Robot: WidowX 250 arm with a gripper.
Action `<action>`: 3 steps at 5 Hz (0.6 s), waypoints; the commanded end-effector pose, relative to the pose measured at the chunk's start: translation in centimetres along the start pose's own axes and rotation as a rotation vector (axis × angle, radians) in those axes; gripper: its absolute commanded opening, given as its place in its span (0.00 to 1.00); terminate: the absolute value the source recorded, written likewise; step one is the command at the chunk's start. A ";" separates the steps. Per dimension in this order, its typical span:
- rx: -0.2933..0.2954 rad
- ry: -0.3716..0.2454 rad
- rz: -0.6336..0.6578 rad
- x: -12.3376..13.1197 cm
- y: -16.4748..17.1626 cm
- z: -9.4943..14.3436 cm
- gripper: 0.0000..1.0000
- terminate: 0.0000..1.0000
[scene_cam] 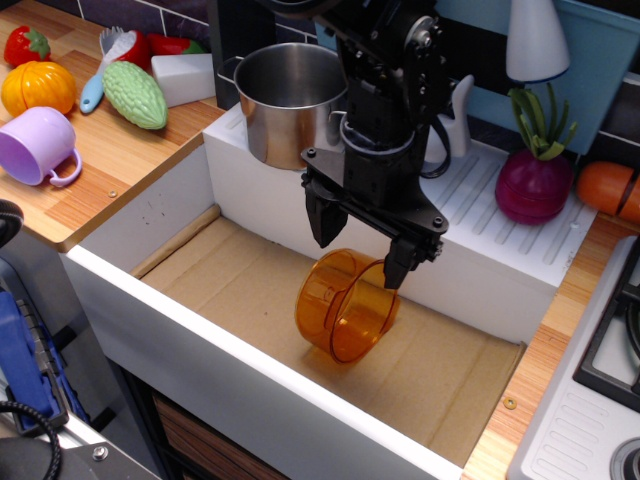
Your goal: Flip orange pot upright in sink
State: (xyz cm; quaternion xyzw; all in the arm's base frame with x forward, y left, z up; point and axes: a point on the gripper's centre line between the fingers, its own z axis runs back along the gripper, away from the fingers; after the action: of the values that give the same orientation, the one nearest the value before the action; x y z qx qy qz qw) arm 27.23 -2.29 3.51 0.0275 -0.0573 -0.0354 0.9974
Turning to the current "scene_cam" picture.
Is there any wooden drawer front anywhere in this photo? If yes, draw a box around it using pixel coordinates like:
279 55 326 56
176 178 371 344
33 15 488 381
152 393 287 479

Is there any white toy stove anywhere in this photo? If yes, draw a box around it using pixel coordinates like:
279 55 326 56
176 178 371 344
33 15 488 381
507 236 639 480

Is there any lilac plastic cup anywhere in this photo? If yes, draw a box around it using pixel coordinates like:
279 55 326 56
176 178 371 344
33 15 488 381
1 107 83 188

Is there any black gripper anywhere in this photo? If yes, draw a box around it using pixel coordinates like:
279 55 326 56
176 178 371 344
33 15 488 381
302 128 448 290

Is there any orange toy pumpkin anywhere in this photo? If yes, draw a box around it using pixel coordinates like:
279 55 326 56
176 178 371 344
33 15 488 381
1 61 77 117

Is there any stainless steel pot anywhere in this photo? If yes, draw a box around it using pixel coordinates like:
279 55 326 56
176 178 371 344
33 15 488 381
219 43 347 170

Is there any white block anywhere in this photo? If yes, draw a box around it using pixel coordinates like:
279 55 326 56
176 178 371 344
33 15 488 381
151 53 216 108

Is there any cardboard sink liner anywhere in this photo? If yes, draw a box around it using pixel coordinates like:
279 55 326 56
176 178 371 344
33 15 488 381
138 216 525 466

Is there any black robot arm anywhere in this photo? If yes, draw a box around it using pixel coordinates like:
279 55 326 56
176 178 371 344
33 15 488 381
263 1 452 289

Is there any blue white toy spork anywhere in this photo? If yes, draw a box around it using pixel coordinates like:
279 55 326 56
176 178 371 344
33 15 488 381
80 27 137 114

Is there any purple toy radish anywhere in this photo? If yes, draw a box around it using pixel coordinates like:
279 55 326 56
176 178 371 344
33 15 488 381
495 82 578 226

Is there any green toy bitter gourd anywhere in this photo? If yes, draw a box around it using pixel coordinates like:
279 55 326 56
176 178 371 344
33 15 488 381
102 61 168 130

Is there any orange toy carrot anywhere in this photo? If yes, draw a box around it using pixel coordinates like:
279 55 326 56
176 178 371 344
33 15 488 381
576 161 639 224

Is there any orange transparent plastic pot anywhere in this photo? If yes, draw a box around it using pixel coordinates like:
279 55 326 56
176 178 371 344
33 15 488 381
295 249 400 364

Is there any light blue plastic bin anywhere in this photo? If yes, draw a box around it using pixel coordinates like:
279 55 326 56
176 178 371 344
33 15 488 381
314 0 640 156

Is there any white toy faucet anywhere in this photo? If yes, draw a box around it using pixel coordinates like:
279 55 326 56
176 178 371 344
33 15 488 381
424 75 475 167

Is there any blue device left edge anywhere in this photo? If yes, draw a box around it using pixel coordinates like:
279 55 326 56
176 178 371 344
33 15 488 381
1 261 91 427

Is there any black braided cable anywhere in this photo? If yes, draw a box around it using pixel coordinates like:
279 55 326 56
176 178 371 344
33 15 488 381
0 199 63 480

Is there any red toy pepper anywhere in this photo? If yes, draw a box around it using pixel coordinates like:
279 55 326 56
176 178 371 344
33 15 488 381
146 33 207 56

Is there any white toy sink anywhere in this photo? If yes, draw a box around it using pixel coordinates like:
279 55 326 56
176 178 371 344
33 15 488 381
63 109 595 479

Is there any red toy strawberry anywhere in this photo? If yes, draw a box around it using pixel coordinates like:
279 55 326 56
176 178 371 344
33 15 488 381
3 25 51 67

